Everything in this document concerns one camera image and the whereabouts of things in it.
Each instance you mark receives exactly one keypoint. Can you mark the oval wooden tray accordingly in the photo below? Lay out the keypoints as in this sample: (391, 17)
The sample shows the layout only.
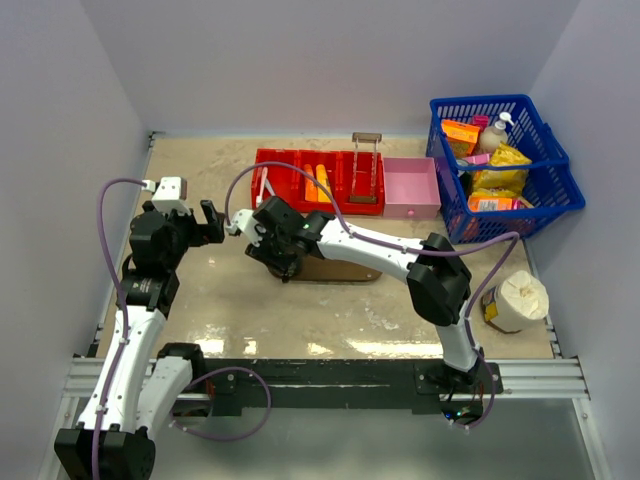
(312, 269)

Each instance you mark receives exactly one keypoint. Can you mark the orange snack box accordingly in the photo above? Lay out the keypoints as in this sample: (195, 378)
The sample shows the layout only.
(461, 137)

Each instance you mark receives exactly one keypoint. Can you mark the yellow chips bag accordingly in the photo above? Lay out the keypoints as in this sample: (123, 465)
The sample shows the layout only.
(505, 175)

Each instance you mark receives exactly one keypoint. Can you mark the orange toothpaste tube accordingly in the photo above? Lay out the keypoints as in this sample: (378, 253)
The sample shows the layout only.
(311, 190)

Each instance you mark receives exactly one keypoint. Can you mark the pink drawer box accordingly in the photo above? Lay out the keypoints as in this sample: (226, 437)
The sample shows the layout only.
(411, 188)

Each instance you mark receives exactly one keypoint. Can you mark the white paper roll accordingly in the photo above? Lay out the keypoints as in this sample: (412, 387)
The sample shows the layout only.
(517, 303)

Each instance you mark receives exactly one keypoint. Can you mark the red bin left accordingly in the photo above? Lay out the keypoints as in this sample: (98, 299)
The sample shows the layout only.
(283, 180)

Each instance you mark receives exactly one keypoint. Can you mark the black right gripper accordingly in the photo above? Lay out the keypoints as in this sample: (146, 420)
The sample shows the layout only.
(260, 253)

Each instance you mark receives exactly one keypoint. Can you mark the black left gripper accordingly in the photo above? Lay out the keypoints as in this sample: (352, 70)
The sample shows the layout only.
(202, 233)

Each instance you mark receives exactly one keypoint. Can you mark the yellow toothpaste tube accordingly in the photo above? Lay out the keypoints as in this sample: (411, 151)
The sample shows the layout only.
(324, 191)

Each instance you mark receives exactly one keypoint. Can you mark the orange box lower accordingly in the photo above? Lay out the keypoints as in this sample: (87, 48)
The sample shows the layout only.
(484, 204)

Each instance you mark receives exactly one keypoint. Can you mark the white toothbrush left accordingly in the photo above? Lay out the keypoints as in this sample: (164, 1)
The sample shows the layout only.
(264, 186)

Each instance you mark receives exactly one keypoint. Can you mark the red bin middle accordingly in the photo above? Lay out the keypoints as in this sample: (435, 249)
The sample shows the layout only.
(327, 168)

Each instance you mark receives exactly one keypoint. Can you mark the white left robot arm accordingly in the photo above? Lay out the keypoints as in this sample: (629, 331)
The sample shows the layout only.
(114, 437)

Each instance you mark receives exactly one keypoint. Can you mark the pink small package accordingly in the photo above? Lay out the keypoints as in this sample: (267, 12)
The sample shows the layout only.
(481, 121)

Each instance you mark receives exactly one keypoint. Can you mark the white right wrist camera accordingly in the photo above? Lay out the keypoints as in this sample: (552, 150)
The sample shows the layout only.
(243, 223)

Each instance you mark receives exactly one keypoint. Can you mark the beige pump soap bottle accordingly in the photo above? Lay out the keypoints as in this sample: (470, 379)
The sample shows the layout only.
(494, 135)

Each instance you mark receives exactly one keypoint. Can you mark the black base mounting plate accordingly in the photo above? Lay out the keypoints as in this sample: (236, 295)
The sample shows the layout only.
(226, 387)

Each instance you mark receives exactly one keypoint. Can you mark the dark green mug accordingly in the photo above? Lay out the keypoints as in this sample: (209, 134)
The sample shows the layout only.
(285, 265)

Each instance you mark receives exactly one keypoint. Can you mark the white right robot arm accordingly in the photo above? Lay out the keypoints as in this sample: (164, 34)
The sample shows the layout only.
(437, 279)

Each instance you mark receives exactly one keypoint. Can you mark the clear acrylic toothbrush holder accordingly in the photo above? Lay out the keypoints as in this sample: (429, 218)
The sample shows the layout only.
(364, 169)

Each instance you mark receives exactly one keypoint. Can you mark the blue plastic basket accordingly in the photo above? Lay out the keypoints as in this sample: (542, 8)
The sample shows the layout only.
(550, 187)

